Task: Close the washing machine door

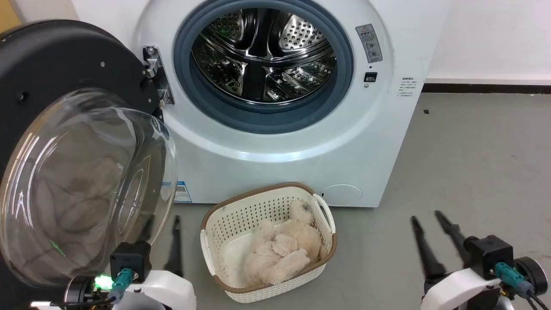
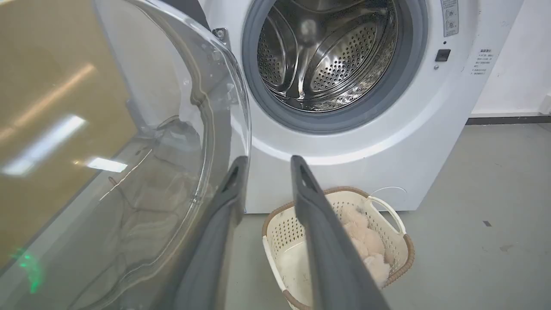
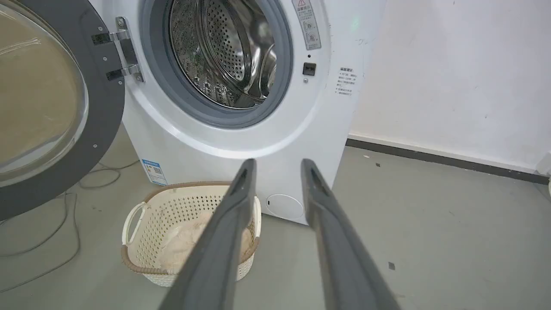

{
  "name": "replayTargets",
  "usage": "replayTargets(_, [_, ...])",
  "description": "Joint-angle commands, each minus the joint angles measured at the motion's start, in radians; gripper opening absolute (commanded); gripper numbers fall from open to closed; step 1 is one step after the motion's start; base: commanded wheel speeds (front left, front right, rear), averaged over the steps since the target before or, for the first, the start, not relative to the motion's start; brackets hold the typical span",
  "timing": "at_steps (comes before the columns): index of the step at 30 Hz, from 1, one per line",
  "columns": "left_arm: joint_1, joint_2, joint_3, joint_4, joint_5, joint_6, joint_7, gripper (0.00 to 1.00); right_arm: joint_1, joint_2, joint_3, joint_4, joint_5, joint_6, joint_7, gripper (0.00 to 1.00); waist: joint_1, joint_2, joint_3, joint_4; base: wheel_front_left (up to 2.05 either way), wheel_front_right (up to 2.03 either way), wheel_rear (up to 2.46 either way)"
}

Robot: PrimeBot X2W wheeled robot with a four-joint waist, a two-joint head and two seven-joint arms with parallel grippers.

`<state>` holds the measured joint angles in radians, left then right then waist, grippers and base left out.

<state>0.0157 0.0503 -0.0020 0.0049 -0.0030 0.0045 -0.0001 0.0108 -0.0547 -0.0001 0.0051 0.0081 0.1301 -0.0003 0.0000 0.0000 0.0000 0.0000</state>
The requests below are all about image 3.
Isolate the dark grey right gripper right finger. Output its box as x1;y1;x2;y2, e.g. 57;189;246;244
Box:
300;158;402;310

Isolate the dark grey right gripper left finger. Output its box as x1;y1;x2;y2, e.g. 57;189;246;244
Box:
158;158;257;310

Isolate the white front-load washing machine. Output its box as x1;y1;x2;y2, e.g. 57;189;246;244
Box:
88;0;387;226

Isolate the metal door hinge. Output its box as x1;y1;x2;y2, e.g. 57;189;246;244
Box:
91;17;145;83

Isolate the grey round washing machine door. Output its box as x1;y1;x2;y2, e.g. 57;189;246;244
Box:
0;0;126;222

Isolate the cream cloth in basket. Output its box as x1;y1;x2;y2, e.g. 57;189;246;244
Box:
154;210;255;271

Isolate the cream perforated laundry basket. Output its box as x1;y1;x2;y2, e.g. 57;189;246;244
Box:
121;181;262;288

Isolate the dark grey baseboard strip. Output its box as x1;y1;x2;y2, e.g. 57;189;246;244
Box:
346;138;550;186

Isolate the thin grey floor cable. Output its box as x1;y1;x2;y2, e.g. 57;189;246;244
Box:
0;160;140;294

